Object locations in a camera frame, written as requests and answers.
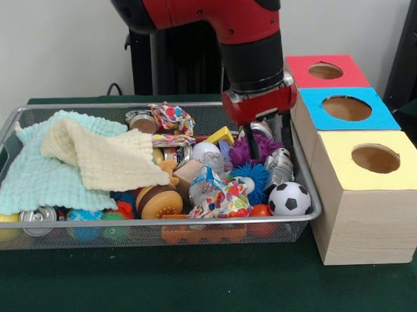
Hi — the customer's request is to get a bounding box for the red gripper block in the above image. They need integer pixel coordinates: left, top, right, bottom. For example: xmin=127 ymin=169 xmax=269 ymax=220
xmin=221 ymin=84 xmax=300 ymax=161

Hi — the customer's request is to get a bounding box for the cream yellow cloth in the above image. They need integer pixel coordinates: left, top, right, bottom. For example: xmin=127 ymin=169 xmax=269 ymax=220
xmin=40 ymin=115 xmax=173 ymax=195

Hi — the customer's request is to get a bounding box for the clear shallow bin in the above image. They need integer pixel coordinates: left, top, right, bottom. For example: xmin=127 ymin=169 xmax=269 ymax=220
xmin=0 ymin=95 xmax=324 ymax=253

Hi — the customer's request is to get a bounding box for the wooden box with three holes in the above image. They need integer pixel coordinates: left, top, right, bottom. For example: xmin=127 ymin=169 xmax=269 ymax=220
xmin=278 ymin=51 xmax=417 ymax=268

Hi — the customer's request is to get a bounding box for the purple spiky ball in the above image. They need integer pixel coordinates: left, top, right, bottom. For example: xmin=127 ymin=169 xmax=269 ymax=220
xmin=227 ymin=134 xmax=285 ymax=168

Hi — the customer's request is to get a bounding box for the yellow block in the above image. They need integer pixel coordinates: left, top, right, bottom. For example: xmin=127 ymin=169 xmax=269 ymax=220
xmin=204 ymin=126 xmax=235 ymax=146

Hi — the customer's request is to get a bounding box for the blue spiky ball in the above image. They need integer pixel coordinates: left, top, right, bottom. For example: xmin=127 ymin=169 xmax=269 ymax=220
xmin=231 ymin=162 xmax=273 ymax=205

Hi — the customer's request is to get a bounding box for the black and white soccer ball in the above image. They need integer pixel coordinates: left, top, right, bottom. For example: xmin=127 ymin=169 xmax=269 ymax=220
xmin=266 ymin=181 xmax=312 ymax=218

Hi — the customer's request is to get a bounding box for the colourful dotted packet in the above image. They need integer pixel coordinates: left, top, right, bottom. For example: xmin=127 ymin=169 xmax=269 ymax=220
xmin=188 ymin=163 xmax=255 ymax=220

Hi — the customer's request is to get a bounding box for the wooden cube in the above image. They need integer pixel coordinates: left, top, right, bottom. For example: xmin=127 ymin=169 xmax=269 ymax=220
xmin=173 ymin=158 xmax=205 ymax=206

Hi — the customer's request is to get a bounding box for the colourful dotted cloth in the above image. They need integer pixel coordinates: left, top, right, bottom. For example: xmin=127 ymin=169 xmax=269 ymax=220
xmin=149 ymin=101 xmax=197 ymax=148

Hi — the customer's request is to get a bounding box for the toy burger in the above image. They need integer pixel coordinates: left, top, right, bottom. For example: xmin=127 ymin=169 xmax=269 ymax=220
xmin=136 ymin=183 xmax=186 ymax=221

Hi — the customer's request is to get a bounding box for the black stand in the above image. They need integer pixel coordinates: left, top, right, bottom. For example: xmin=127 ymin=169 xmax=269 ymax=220
xmin=380 ymin=0 xmax=417 ymax=123

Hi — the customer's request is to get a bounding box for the dark green table cloth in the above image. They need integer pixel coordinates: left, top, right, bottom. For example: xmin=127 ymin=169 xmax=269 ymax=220
xmin=0 ymin=85 xmax=417 ymax=312

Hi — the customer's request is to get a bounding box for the mint green cloth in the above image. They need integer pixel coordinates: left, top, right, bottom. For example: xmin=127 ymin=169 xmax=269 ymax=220
xmin=0 ymin=109 xmax=132 ymax=216

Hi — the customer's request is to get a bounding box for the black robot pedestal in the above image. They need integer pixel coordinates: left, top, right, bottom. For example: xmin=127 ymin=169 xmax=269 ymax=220
xmin=124 ymin=18 xmax=229 ymax=98

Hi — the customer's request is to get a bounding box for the black cable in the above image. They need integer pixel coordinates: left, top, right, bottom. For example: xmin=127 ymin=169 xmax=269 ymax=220
xmin=106 ymin=81 xmax=123 ymax=97

